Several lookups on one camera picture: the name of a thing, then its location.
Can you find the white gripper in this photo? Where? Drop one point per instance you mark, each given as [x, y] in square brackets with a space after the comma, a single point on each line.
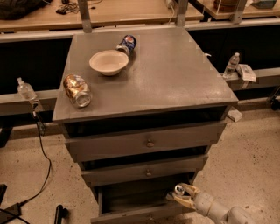
[205, 201]

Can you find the clear plastic water bottle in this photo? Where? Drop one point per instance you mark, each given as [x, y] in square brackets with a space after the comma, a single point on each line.
[231, 65]

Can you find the silver redbull can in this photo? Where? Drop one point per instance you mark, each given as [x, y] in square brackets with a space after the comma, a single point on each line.
[178, 190]

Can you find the grey drawer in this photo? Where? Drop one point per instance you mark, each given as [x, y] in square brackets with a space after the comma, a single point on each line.
[145, 170]
[142, 200]
[144, 141]

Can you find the blue pepsi can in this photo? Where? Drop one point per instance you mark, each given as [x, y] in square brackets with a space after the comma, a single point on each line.
[127, 45]

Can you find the black handle on floor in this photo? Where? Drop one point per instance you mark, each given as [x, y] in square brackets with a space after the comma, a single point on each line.
[61, 212]

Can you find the black power adapter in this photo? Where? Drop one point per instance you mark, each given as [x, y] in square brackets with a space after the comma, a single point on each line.
[10, 213]

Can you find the white block on floor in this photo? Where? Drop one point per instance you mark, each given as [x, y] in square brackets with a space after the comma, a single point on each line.
[234, 114]

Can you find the grey wooden drawer cabinet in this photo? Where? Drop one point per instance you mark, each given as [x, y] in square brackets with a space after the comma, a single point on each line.
[168, 82]

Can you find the white paper packet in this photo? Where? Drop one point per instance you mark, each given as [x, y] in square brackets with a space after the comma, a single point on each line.
[246, 72]

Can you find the grey middle drawer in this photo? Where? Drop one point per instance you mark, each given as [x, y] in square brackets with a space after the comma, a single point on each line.
[145, 170]

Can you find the black bag on desk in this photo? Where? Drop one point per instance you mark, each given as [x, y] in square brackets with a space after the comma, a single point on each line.
[16, 9]

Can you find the gold crushed can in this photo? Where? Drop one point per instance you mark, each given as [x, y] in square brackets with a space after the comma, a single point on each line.
[77, 90]

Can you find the grey bottom drawer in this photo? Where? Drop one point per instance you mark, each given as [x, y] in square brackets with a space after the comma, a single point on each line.
[142, 200]

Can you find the grey top drawer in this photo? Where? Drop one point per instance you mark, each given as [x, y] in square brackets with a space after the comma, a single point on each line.
[144, 141]

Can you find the wooden desk left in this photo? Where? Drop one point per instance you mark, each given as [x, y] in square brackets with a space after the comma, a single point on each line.
[104, 13]

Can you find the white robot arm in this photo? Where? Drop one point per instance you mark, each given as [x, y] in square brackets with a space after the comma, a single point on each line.
[236, 215]

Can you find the white ceramic bowl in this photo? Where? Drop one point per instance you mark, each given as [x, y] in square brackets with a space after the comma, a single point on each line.
[109, 63]

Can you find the clear sanitizer pump bottle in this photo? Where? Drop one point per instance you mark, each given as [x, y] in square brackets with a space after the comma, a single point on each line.
[25, 90]

